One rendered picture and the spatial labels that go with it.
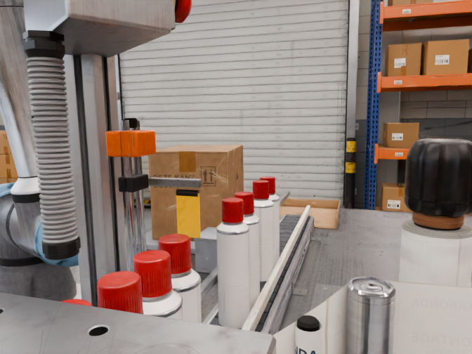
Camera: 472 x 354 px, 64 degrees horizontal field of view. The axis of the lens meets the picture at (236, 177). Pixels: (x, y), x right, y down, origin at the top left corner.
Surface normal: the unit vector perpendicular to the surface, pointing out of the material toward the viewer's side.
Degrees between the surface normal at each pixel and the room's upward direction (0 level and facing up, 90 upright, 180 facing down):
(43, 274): 70
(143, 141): 90
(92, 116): 90
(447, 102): 90
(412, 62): 90
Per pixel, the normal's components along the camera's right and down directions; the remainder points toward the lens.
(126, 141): -0.29, 0.15
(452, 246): -0.07, 0.19
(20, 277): 0.24, -0.21
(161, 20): 0.62, 0.11
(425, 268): -0.66, 0.14
